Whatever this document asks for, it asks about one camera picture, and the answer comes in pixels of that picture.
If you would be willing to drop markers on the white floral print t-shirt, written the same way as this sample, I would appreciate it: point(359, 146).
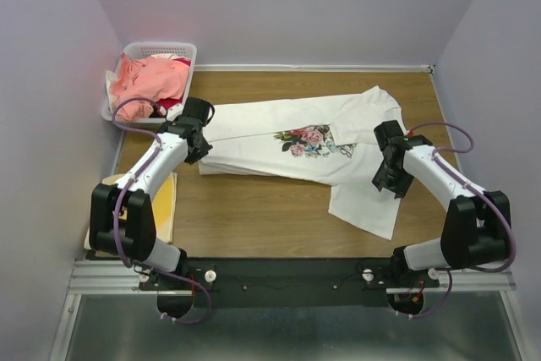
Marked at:
point(328, 140)

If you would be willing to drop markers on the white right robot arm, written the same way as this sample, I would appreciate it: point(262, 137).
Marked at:
point(477, 231)

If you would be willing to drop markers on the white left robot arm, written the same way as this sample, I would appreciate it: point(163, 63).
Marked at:
point(122, 221)

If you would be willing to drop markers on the red garment in basket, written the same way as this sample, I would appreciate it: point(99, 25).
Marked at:
point(173, 75)

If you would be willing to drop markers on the pink t-shirt in basket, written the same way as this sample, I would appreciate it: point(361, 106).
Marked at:
point(131, 89)

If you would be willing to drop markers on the folded yellow chick t-shirt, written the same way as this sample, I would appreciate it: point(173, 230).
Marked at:
point(163, 206)

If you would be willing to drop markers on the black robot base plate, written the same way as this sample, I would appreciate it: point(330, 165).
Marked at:
point(309, 282)

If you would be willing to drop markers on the aluminium front rail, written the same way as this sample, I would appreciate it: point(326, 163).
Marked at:
point(111, 277)

